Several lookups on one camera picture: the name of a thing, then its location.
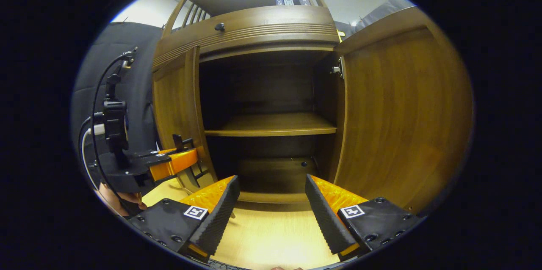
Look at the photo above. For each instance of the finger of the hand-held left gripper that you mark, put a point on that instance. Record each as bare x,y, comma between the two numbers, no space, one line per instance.
173,164

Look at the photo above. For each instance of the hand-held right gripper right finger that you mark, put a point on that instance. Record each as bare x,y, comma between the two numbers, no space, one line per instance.
328,219

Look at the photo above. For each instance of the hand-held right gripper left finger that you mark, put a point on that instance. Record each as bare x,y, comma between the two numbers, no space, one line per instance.
216,219

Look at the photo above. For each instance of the wooden cabinet door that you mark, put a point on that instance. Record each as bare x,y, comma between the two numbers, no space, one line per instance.
175,100
402,117

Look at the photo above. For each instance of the wooden double-door shoe cabinet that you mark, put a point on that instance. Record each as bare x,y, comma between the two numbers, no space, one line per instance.
262,28

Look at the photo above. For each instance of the wooden cabinet shelf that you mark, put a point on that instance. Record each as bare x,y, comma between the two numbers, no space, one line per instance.
271,125

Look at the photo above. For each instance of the metal door hinge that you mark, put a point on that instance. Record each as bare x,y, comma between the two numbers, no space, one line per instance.
337,69

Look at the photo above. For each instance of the black round drawer knob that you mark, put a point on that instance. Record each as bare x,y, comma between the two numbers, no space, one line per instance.
219,27

